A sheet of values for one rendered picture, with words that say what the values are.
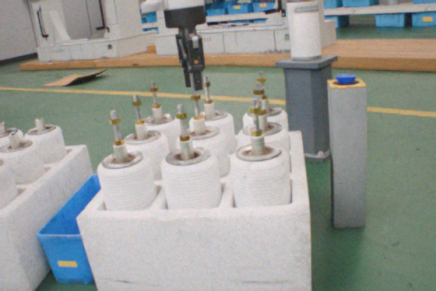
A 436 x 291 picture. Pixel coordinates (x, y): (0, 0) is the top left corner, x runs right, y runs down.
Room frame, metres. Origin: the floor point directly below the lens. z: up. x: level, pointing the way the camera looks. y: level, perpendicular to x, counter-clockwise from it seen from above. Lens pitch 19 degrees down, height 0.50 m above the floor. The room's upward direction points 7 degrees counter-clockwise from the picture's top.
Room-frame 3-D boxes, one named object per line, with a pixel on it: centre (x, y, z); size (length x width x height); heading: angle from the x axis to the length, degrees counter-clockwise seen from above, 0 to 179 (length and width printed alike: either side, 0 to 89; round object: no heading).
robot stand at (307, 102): (1.24, -0.29, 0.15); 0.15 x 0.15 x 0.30; 51
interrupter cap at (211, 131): (0.78, 0.03, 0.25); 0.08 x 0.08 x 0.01
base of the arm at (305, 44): (1.24, -0.29, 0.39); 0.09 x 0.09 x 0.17; 51
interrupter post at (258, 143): (0.64, -0.06, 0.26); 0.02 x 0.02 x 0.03
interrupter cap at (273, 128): (0.76, -0.08, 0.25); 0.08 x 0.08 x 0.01
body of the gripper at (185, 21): (0.78, 0.03, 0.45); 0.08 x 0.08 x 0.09
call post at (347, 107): (0.80, -0.27, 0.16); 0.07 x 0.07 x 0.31; 80
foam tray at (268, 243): (0.78, 0.03, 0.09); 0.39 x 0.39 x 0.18; 80
